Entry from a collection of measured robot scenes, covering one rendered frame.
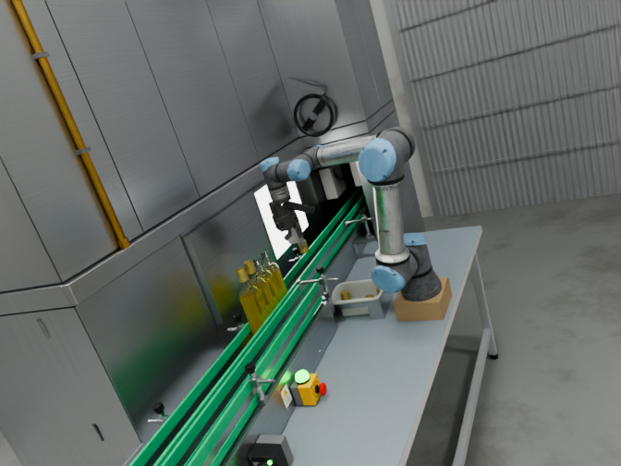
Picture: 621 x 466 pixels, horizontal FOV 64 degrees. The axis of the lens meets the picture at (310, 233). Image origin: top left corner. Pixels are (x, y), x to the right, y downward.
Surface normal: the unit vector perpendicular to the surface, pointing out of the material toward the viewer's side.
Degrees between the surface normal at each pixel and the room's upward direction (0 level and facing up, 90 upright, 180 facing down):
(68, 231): 90
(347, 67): 90
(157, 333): 90
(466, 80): 90
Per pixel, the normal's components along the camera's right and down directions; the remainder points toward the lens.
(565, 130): -0.41, 0.40
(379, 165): -0.59, 0.34
